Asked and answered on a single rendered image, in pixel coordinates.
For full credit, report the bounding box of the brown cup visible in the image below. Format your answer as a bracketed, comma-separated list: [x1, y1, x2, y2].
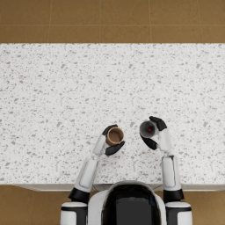
[105, 127, 125, 147]

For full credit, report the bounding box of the grey cup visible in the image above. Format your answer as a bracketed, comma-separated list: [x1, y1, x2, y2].
[139, 120, 160, 140]

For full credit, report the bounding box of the robot body with dark dome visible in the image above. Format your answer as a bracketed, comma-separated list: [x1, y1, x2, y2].
[87, 180, 168, 225]

